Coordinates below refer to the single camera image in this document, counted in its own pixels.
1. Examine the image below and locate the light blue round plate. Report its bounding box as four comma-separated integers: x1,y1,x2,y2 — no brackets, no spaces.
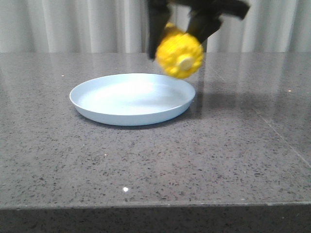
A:
69,73,195,126

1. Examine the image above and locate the grey pleated curtain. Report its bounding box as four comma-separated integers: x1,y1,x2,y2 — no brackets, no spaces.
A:
0,0,311,53

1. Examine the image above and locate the yellow corn cob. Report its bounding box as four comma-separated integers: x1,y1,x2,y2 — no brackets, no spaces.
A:
155,22,204,79

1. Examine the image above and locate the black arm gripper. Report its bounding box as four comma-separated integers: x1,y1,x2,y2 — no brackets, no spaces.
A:
147,0,250,60

